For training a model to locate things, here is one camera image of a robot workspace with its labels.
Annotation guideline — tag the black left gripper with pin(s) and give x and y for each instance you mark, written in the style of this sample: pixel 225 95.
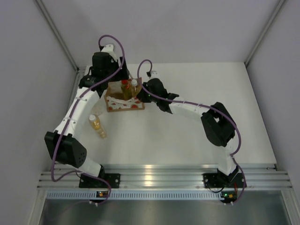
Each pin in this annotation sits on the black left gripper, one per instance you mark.
pixel 123 74

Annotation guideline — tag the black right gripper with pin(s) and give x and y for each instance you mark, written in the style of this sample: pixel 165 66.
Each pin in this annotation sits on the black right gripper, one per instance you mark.
pixel 142 97

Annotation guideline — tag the amber bottle white cap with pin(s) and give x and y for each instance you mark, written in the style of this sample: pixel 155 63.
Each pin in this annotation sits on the amber bottle white cap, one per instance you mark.
pixel 134 88

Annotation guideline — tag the yellow bottle red cap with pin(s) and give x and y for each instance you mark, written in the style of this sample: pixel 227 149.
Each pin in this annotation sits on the yellow bottle red cap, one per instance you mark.
pixel 126 90

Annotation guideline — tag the red dotted canvas bag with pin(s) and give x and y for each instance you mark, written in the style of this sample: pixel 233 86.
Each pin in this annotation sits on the red dotted canvas bag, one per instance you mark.
pixel 116 102

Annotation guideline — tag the clear bottle grey cap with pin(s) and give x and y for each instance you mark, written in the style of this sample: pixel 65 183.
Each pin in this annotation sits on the clear bottle grey cap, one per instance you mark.
pixel 97 110

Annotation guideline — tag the amber bottle clear cap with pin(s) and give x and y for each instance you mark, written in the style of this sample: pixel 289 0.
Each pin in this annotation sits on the amber bottle clear cap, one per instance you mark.
pixel 96 125

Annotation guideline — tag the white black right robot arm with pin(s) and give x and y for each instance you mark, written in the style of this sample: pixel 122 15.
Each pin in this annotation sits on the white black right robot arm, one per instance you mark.
pixel 217 123

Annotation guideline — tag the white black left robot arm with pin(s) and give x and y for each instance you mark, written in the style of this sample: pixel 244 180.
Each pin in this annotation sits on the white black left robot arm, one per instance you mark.
pixel 63 143

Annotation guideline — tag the cream flat refill pouch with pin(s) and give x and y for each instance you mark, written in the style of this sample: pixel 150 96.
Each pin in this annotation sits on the cream flat refill pouch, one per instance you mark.
pixel 115 87

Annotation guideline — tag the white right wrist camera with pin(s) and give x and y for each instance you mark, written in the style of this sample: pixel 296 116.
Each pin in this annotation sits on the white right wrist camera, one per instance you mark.
pixel 152 74

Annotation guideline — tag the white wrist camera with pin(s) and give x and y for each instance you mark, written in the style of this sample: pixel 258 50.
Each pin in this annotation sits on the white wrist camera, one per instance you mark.
pixel 109 48
pixel 152 74

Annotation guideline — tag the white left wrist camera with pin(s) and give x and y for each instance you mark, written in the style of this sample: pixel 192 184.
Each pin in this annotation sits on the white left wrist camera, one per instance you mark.
pixel 109 48

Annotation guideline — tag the left aluminium frame post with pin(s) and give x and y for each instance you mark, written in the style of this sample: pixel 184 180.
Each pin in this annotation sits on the left aluminium frame post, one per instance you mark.
pixel 54 30

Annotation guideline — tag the aluminium frame post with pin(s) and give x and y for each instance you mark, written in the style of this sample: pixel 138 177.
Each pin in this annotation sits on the aluminium frame post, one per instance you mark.
pixel 54 30
pixel 280 4

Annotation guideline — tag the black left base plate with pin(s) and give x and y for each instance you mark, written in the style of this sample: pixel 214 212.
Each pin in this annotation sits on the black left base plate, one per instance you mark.
pixel 113 179

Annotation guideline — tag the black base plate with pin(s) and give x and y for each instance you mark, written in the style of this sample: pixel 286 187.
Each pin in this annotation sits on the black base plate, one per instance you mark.
pixel 113 179
pixel 217 181

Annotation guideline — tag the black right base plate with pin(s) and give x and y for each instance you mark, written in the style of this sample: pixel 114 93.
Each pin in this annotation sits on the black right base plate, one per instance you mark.
pixel 217 181

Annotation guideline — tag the white slotted cable duct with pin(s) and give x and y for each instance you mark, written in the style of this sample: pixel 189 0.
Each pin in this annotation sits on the white slotted cable duct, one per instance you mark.
pixel 133 195

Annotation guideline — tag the aluminium mounting rail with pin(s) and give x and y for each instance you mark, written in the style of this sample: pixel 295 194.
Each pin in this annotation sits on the aluminium mounting rail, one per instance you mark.
pixel 190 177

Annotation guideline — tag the right aluminium frame post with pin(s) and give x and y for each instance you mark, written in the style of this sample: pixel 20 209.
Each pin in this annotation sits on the right aluminium frame post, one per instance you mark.
pixel 280 4

